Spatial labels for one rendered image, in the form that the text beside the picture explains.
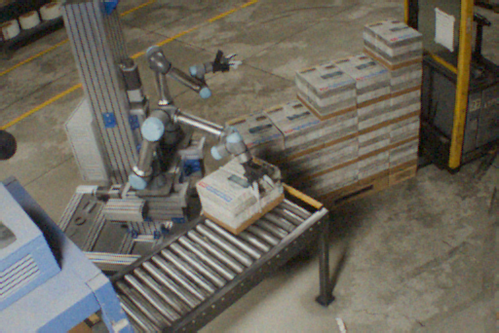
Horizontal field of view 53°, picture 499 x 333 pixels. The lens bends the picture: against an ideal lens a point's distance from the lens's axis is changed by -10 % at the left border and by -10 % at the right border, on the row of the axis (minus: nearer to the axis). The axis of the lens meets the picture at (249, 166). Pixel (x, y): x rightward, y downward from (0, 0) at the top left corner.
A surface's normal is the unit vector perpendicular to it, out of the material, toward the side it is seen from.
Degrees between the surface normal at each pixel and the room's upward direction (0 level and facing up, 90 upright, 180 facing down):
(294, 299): 0
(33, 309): 0
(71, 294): 0
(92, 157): 90
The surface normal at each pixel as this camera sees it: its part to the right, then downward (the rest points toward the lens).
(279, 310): -0.12, -0.79
